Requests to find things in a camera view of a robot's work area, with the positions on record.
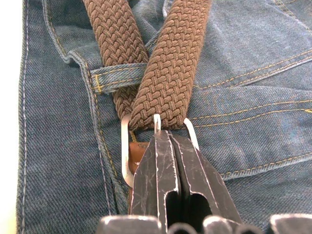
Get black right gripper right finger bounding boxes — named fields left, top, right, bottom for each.
left=169, top=131, right=243, bottom=226

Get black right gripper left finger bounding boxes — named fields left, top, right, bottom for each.
left=130, top=130, right=181, bottom=232

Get brown braided belt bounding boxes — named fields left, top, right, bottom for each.
left=82, top=0, right=212, bottom=213

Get blue denim shorts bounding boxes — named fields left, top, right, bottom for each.
left=16, top=0, right=312, bottom=234

